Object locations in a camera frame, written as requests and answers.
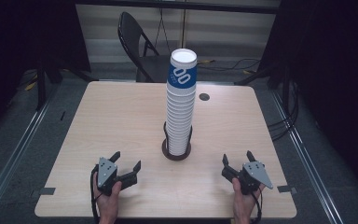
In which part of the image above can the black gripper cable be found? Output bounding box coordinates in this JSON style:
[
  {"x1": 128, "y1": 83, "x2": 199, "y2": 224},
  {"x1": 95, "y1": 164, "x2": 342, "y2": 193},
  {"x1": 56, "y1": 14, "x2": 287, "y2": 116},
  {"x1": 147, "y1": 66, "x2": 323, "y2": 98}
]
[
  {"x1": 250, "y1": 188, "x2": 264, "y2": 224},
  {"x1": 89, "y1": 164, "x2": 102, "y2": 224}
]

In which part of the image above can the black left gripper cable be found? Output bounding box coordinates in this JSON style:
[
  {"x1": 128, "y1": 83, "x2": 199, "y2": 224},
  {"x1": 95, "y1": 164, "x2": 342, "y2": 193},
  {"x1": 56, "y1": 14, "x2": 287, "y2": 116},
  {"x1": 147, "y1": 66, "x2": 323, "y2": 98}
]
[{"x1": 89, "y1": 164, "x2": 102, "y2": 224}]

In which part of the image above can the person's left hand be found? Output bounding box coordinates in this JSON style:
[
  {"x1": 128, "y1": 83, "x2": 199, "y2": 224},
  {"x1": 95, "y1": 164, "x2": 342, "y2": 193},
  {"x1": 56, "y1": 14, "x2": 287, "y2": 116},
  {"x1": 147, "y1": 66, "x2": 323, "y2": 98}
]
[{"x1": 92, "y1": 173, "x2": 123, "y2": 220}]

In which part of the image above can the thin black hanging cable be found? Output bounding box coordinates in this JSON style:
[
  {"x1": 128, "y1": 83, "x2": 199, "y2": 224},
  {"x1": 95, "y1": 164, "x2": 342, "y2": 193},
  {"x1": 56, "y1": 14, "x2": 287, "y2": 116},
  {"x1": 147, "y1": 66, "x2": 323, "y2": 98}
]
[{"x1": 154, "y1": 7, "x2": 171, "y2": 54}]

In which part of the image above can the metal floor rail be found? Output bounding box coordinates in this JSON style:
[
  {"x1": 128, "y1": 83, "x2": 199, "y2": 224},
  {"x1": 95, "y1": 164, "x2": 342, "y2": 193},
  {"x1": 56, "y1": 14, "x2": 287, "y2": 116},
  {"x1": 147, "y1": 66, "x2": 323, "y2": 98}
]
[
  {"x1": 0, "y1": 83, "x2": 61, "y2": 217},
  {"x1": 269, "y1": 89, "x2": 345, "y2": 224}
]

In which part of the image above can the black folding chair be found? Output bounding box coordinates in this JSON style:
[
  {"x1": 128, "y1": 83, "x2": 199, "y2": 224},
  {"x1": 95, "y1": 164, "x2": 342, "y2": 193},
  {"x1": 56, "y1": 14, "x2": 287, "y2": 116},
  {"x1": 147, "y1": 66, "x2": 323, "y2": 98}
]
[{"x1": 117, "y1": 11, "x2": 181, "y2": 84}]

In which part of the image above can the black metal stand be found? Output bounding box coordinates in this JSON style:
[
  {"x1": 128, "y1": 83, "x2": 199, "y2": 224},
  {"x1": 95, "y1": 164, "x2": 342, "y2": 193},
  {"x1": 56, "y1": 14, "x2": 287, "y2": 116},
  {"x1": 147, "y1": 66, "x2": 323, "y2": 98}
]
[{"x1": 34, "y1": 57, "x2": 100, "y2": 112}]

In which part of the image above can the yellow floor tape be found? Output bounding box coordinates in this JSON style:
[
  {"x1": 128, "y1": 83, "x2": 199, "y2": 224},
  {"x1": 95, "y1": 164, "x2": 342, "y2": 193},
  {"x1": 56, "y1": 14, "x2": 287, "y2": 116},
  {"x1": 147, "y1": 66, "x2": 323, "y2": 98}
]
[{"x1": 23, "y1": 74, "x2": 39, "y2": 91}]

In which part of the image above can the grey tape strip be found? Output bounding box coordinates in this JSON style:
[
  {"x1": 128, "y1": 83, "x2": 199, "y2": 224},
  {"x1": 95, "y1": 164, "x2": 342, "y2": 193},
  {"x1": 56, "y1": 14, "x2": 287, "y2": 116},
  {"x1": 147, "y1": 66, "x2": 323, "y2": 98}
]
[
  {"x1": 39, "y1": 187, "x2": 57, "y2": 196},
  {"x1": 276, "y1": 185, "x2": 297, "y2": 194}
]

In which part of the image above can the dark wire cup holder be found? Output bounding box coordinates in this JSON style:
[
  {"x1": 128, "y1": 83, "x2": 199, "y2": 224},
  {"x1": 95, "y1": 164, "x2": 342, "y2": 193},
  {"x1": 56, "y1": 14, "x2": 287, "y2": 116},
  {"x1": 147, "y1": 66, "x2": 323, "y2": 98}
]
[{"x1": 161, "y1": 121, "x2": 194, "y2": 161}]

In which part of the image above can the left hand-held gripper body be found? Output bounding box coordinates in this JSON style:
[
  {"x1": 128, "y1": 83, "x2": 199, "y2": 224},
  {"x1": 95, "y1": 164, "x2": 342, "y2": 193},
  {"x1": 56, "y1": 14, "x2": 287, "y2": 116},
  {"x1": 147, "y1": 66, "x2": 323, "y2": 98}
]
[{"x1": 96, "y1": 157, "x2": 138, "y2": 197}]

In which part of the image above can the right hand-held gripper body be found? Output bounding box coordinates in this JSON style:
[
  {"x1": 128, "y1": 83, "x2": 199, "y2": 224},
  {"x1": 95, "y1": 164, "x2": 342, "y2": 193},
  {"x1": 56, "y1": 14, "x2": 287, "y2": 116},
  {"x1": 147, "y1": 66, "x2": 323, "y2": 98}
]
[{"x1": 228, "y1": 160, "x2": 275, "y2": 196}]

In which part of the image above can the person's right hand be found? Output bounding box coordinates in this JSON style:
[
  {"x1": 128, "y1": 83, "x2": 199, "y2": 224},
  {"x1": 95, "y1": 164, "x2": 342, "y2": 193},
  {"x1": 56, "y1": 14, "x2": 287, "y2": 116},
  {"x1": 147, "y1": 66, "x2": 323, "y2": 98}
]
[{"x1": 231, "y1": 177, "x2": 266, "y2": 221}]

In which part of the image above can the dark curtain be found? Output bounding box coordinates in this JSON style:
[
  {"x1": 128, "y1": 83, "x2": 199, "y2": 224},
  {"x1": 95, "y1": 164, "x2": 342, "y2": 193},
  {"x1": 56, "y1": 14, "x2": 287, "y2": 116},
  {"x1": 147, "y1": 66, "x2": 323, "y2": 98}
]
[
  {"x1": 0, "y1": 0, "x2": 91, "y2": 143},
  {"x1": 256, "y1": 0, "x2": 358, "y2": 195}
]

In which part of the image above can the stack of white paper cups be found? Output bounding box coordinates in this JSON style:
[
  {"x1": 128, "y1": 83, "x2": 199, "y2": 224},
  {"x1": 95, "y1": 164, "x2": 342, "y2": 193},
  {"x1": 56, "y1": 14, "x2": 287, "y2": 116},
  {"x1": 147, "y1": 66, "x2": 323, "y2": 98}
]
[{"x1": 165, "y1": 87, "x2": 198, "y2": 157}]

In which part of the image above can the bundle of black cables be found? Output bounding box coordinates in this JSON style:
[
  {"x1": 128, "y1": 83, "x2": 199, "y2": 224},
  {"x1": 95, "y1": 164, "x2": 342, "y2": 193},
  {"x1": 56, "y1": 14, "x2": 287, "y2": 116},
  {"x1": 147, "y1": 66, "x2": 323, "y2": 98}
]
[{"x1": 267, "y1": 78, "x2": 300, "y2": 143}]

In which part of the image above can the blue label paper cup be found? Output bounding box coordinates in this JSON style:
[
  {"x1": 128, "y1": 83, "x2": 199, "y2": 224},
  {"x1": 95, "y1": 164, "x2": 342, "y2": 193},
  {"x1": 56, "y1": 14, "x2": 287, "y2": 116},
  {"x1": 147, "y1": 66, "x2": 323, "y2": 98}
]
[{"x1": 166, "y1": 48, "x2": 199, "y2": 94}]

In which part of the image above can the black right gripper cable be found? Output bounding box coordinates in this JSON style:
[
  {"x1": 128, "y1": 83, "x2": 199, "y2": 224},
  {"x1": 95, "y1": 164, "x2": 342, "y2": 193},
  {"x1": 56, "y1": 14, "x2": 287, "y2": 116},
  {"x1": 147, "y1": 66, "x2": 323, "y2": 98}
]
[{"x1": 250, "y1": 188, "x2": 264, "y2": 224}]

